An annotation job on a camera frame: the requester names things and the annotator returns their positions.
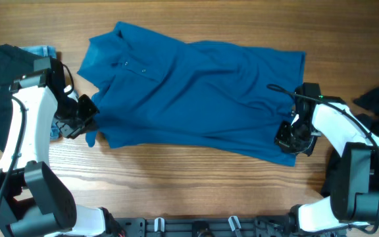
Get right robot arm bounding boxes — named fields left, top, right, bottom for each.
left=258, top=83, right=379, bottom=236

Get right black cable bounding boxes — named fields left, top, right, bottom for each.
left=266, top=84, right=379, bottom=235

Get black cable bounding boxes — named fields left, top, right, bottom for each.
left=266, top=84, right=379, bottom=235
left=0, top=84, right=29, bottom=237

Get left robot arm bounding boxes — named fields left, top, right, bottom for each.
left=0, top=57, right=121, bottom=236

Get left black cable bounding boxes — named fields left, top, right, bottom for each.
left=0, top=84, right=29, bottom=237

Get blue polo shirt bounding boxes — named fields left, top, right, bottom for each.
left=78, top=22, right=305, bottom=167

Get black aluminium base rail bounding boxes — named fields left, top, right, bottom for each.
left=116, top=216, right=346, bottom=237

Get light blue folded jeans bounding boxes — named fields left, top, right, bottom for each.
left=0, top=45, right=62, bottom=147

